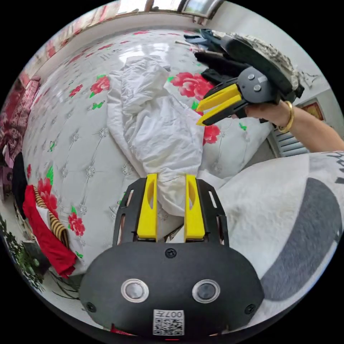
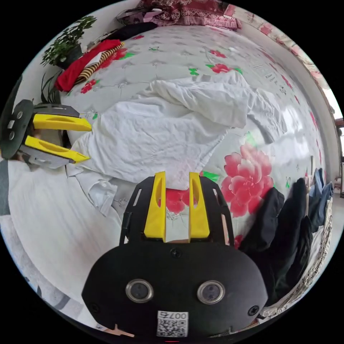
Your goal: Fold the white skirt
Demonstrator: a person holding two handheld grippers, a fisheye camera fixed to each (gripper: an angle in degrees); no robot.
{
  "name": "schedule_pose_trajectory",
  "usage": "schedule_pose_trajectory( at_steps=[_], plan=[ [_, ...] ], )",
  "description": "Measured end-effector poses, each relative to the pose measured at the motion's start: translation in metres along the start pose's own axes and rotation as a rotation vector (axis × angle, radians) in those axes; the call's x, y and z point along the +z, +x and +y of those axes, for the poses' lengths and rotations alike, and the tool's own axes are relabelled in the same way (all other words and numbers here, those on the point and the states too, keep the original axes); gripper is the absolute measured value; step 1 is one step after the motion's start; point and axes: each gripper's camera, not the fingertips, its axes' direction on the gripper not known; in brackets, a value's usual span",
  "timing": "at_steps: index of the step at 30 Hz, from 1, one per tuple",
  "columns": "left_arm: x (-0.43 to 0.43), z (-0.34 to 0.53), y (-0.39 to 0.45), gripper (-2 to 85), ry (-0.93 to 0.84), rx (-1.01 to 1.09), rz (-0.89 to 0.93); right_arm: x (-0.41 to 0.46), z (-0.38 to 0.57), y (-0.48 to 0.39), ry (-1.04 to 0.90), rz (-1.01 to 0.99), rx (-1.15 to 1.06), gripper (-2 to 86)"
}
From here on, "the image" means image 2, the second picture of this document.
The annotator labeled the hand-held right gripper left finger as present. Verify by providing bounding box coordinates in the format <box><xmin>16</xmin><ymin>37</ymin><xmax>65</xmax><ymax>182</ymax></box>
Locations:
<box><xmin>144</xmin><ymin>171</ymin><xmax>167</xmax><ymax>243</ymax></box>

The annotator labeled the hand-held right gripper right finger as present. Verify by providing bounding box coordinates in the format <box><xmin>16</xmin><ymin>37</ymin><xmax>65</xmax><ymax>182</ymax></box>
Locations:
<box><xmin>188</xmin><ymin>171</ymin><xmax>210</xmax><ymax>243</ymax></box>

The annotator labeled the white skirt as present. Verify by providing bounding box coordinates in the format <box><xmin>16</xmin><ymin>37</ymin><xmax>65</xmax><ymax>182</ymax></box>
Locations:
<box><xmin>66</xmin><ymin>72</ymin><xmax>288</xmax><ymax>184</ymax></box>

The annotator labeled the person's left hand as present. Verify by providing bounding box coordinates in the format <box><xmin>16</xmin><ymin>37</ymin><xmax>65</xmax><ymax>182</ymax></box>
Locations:
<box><xmin>32</xmin><ymin>128</ymin><xmax>65</xmax><ymax>150</ymax></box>

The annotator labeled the pile of red striped clothes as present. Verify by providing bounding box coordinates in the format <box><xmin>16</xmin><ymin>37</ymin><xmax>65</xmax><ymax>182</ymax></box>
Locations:
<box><xmin>54</xmin><ymin>39</ymin><xmax>127</xmax><ymax>92</ymax></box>

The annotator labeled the white collared shirt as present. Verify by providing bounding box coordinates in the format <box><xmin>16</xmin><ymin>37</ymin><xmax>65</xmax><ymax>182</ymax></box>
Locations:
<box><xmin>7</xmin><ymin>160</ymin><xmax>125</xmax><ymax>299</ymax></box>

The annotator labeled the green potted plant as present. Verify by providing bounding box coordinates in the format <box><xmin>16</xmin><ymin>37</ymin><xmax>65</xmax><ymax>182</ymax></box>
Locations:
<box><xmin>39</xmin><ymin>15</ymin><xmax>98</xmax><ymax>104</ymax></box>

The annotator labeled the pile of dark clothes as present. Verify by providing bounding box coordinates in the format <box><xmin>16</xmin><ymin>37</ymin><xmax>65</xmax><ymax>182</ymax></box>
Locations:
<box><xmin>238</xmin><ymin>167</ymin><xmax>334</xmax><ymax>306</ymax></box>

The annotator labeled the black garment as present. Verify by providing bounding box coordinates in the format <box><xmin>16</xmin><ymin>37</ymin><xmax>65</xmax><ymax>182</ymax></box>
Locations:
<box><xmin>107</xmin><ymin>22</ymin><xmax>159</xmax><ymax>41</ymax></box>

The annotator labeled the bed with flowered quilt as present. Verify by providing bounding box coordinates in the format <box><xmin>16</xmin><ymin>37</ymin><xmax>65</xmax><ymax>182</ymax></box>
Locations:
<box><xmin>58</xmin><ymin>23</ymin><xmax>333</xmax><ymax>269</ymax></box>

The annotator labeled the window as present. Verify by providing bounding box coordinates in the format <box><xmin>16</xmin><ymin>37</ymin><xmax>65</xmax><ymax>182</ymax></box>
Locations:
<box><xmin>321</xmin><ymin>87</ymin><xmax>344</xmax><ymax>200</ymax></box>

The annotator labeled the red patterned pillow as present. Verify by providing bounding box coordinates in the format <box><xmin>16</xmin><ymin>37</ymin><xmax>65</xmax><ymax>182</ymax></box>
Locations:
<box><xmin>139</xmin><ymin>0</ymin><xmax>242</xmax><ymax>30</ymax></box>

